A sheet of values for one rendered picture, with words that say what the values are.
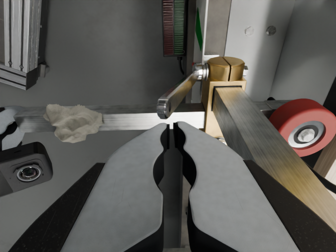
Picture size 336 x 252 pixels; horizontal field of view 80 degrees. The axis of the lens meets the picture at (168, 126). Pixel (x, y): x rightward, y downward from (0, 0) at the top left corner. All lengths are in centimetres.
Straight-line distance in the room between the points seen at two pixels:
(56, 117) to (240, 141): 25
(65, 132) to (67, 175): 146
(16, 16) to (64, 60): 32
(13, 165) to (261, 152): 24
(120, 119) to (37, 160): 12
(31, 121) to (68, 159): 131
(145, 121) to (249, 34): 33
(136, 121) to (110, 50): 90
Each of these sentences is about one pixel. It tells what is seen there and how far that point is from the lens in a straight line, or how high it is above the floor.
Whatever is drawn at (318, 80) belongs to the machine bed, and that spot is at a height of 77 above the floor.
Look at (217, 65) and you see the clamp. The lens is 28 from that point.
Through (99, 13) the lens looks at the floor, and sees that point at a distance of 117.
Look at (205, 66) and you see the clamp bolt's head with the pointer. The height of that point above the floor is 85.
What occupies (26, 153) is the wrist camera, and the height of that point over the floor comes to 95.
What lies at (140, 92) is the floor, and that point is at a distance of 123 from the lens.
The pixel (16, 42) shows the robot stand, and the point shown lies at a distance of 109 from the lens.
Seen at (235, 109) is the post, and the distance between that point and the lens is 23.
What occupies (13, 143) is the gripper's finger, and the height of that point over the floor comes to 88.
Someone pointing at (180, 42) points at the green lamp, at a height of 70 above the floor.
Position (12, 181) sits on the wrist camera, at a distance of 29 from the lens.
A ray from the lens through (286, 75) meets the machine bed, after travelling 56.
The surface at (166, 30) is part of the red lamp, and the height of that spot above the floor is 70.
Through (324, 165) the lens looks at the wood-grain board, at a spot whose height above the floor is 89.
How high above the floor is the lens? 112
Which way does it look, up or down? 57 degrees down
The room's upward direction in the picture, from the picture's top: 178 degrees clockwise
